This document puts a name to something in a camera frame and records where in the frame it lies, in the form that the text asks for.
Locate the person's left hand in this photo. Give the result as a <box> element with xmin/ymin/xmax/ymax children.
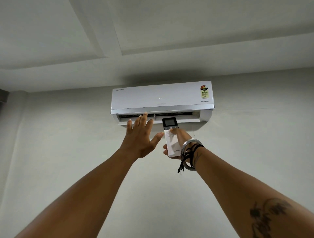
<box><xmin>119</xmin><ymin>112</ymin><xmax>164</xmax><ymax>159</ymax></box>

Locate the person's right hand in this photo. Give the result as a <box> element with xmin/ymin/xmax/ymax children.
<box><xmin>163</xmin><ymin>128</ymin><xmax>193</xmax><ymax>160</ymax></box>

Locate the white remote control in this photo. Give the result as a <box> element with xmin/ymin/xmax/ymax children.
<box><xmin>162</xmin><ymin>117</ymin><xmax>182</xmax><ymax>157</ymax></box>

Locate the person's right forearm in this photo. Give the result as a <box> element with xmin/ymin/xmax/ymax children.
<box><xmin>190</xmin><ymin>147</ymin><xmax>314</xmax><ymax>238</ymax></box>

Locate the person's left forearm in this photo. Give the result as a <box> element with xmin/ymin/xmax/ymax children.
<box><xmin>15</xmin><ymin>149</ymin><xmax>138</xmax><ymax>238</ymax></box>

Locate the silver metal bangle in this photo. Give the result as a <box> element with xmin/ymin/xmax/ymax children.
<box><xmin>181</xmin><ymin>138</ymin><xmax>204</xmax><ymax>172</ymax></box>

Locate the black thread wristband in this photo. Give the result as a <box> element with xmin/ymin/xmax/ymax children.
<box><xmin>177</xmin><ymin>144</ymin><xmax>205</xmax><ymax>176</ymax></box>

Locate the white wall air conditioner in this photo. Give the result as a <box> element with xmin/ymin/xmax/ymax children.
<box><xmin>111</xmin><ymin>81</ymin><xmax>215</xmax><ymax>125</ymax></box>

